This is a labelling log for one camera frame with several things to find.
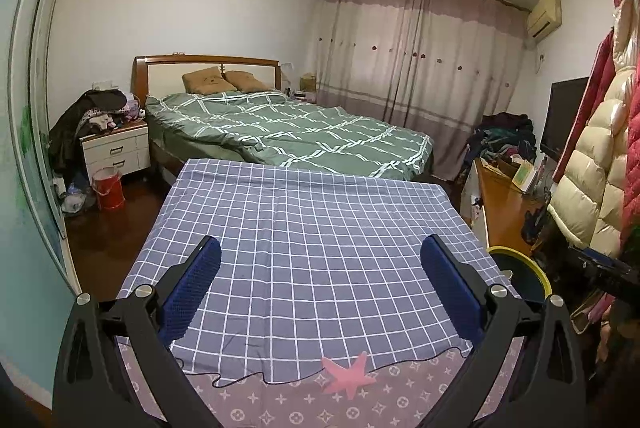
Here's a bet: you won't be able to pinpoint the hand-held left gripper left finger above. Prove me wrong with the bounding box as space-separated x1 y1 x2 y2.
52 235 223 428

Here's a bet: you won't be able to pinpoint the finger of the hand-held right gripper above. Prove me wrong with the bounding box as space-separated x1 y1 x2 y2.
567 245 640 296

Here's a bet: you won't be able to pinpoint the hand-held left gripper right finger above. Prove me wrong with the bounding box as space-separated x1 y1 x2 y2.
420 235 588 428

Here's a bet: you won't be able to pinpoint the yellow rimmed dark trash bin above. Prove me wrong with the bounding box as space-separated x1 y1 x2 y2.
486 246 552 309

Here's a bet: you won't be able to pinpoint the cream puffer jacket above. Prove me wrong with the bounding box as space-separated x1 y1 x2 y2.
547 0 640 259

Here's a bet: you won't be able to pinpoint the green book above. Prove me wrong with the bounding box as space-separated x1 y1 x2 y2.
510 160 538 193

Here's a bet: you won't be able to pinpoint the red bucket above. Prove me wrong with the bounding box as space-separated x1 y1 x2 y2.
91 165 126 212

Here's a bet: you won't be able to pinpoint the blue checked tablecloth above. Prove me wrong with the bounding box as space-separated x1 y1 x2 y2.
116 158 516 384

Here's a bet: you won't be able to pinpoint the red quilted jacket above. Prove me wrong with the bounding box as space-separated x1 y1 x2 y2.
620 72 640 249

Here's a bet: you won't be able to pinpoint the pink star patch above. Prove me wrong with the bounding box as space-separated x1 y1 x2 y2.
320 350 378 400

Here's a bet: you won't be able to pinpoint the clear plastic bags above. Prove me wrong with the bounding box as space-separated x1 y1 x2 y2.
60 178 96 213

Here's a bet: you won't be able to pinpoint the black television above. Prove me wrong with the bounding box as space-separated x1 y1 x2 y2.
540 76 591 161

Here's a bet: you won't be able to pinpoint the pile of dark clothes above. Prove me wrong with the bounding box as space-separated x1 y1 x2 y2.
465 112 538 169

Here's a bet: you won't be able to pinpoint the white nightstand with drawers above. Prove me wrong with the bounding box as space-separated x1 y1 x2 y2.
80 120 152 186

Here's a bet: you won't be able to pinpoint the pink patterned cloth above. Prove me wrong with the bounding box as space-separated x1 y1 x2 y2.
117 338 521 428

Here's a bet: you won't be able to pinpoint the purple floral clothes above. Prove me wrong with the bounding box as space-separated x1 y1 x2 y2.
117 92 148 126

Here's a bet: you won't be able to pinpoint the green checked duvet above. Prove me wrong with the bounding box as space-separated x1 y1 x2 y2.
145 90 433 179

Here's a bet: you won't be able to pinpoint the dark red coat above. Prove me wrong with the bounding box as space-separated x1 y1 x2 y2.
552 28 617 183

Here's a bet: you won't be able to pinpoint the black jacket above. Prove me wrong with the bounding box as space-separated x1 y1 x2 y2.
47 88 128 173

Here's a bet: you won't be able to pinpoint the brown pillow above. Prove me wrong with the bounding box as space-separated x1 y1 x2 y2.
225 70 273 92
181 68 238 96

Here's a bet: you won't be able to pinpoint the wooden bed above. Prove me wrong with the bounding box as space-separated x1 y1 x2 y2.
131 54 436 189

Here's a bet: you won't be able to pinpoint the pink and white curtain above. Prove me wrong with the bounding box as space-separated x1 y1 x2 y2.
317 0 528 143

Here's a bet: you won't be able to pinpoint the sliding door wardrobe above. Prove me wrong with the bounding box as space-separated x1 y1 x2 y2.
0 0 81 289

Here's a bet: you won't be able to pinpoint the beige air conditioner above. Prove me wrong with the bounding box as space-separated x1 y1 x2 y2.
525 0 562 42

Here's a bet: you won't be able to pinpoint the thin black cable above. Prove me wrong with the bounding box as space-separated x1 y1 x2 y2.
172 348 473 390

